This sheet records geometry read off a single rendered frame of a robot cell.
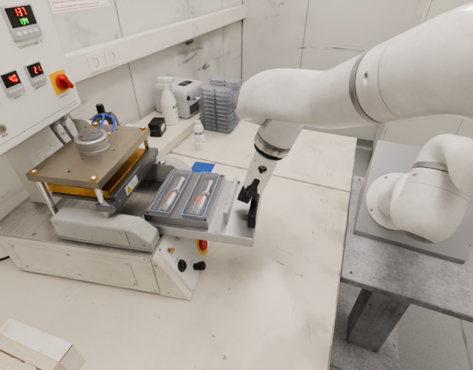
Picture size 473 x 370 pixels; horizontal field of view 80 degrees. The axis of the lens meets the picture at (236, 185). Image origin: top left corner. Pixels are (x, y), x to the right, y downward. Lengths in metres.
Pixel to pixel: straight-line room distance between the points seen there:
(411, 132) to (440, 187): 2.06
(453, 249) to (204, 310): 0.78
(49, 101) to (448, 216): 0.95
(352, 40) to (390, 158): 1.92
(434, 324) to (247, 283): 1.27
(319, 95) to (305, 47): 2.54
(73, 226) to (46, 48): 0.45
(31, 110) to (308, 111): 0.66
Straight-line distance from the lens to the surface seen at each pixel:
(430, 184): 0.68
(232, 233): 0.70
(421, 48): 0.31
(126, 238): 0.73
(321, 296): 0.89
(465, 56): 0.29
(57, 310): 0.96
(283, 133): 0.59
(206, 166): 1.32
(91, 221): 0.77
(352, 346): 1.69
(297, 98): 0.46
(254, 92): 0.50
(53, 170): 0.78
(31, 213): 0.99
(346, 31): 2.90
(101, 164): 0.75
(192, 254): 0.87
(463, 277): 1.11
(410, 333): 1.86
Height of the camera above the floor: 1.48
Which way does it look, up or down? 37 degrees down
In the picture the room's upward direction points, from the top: straight up
